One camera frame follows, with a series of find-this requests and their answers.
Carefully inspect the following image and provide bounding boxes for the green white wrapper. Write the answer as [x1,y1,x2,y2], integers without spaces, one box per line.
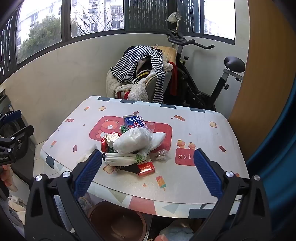
[134,153,148,164]

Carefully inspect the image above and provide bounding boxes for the white cloth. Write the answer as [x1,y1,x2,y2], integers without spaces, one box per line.
[8,195,27,232]

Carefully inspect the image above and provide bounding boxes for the person's left hand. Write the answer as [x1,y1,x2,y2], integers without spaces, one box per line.
[0,165,18,192]

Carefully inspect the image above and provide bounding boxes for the black exercise bike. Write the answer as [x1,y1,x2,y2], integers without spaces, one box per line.
[166,30,246,112]

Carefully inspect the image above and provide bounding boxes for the beige armchair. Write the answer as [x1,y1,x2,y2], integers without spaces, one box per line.
[106,46,178,103]

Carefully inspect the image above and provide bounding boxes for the red silver snack wrapper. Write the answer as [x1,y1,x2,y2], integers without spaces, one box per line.
[100,133,119,153]

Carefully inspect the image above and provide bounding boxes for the dark jacket with yellow stripes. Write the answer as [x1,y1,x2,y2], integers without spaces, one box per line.
[133,59,154,85]

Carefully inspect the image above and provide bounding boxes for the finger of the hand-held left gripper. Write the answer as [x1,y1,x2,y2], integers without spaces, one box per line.
[0,110,22,130]
[0,125,35,158]

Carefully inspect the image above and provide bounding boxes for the white fleece garment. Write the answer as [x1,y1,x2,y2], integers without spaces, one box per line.
[116,59,174,102]

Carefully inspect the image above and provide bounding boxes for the wooden door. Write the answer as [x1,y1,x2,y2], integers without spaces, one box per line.
[228,0,295,160]

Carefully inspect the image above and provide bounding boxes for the light blue cloth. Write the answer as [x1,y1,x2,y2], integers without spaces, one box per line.
[159,224,195,241]

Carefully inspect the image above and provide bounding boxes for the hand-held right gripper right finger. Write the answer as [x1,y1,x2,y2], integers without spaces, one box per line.
[192,148,272,241]

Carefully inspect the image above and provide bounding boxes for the blue cardboard box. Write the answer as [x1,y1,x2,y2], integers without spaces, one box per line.
[122,114,148,129]

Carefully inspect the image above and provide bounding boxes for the white plastic bag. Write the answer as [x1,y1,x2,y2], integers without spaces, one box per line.
[113,127,153,154]

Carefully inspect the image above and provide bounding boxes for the printed table cover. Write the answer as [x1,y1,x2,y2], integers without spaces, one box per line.
[40,95,250,219]

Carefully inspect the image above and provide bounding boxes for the white plastic packet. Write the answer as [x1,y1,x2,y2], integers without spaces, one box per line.
[148,132,167,149]

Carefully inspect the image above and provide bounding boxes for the black plastic wrapper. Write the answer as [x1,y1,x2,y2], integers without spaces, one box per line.
[116,163,141,174]

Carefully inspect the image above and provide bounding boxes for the red cardboard box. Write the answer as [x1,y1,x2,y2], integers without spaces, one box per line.
[136,155,155,177]

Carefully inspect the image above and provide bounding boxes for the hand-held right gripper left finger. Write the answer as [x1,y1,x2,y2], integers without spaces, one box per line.
[24,149,102,241]

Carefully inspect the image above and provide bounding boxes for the black white striped shirt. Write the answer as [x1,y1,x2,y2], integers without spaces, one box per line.
[110,46,165,104]

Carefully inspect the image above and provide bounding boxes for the white glove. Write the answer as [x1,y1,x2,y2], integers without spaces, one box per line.
[105,152,139,166]

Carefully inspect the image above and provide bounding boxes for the blue curtain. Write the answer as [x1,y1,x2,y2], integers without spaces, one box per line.
[245,81,296,209]

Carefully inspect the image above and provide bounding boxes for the brown trash bin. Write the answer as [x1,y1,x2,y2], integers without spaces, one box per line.
[88,200,148,241]

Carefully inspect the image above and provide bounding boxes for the dark framed window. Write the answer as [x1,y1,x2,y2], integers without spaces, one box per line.
[0,0,236,79]

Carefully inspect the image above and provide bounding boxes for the clear crumpled wrapper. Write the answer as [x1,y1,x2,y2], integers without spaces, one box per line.
[154,149,170,161]

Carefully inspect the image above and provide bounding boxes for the red garment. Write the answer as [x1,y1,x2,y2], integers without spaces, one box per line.
[168,62,178,95]

